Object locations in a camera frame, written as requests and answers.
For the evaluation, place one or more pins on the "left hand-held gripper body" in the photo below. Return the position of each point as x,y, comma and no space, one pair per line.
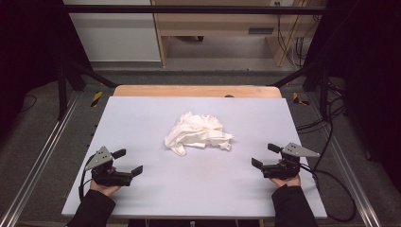
105,176

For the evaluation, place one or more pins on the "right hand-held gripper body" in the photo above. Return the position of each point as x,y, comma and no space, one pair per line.
283,170

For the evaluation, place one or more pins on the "white t-shirt with chick print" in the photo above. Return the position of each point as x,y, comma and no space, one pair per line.
195,132

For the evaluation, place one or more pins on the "person's right hand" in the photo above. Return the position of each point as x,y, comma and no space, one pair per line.
288,182

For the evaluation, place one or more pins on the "person's left hand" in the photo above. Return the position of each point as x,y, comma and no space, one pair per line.
105,190

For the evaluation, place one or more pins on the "yellow black tape marker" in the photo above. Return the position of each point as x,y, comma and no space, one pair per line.
96,99
297,99

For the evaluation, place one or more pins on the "wooden table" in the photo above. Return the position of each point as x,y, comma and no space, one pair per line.
189,91

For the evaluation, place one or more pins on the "white cabinet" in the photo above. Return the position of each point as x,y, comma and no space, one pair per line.
116,38

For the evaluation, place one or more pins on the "black curtain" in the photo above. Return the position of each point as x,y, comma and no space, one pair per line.
369,78
28,47

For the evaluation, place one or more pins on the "light wooden desk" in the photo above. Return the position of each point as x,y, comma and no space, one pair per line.
214,22

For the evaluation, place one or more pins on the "aluminium rail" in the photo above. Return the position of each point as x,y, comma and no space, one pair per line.
350,176
38,160

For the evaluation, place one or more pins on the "black metal frame stand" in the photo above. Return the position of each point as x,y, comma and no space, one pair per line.
318,78
67,75

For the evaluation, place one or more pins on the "black metal frame bar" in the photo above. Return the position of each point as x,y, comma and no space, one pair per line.
189,9

